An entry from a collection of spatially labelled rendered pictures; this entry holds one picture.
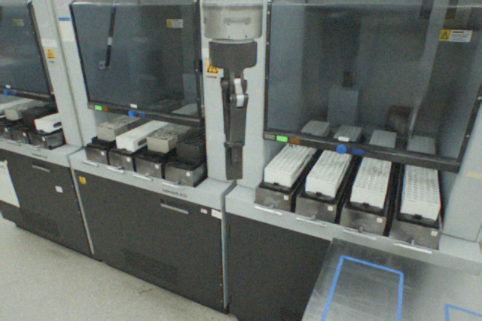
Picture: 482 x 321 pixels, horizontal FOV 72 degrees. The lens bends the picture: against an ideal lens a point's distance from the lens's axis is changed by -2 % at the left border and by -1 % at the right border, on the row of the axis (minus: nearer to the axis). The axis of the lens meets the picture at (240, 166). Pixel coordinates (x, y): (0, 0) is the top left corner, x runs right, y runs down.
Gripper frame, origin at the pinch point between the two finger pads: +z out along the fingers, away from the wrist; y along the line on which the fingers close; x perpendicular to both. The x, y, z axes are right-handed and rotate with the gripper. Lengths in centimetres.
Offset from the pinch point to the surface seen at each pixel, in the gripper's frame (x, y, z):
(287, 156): 31, -59, 28
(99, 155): -46, -94, 37
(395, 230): 54, -20, 38
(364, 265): 32.8, -2.8, 32.6
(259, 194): 17, -47, 36
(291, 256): 28, -39, 60
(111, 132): -41, -99, 28
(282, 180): 25, -46, 31
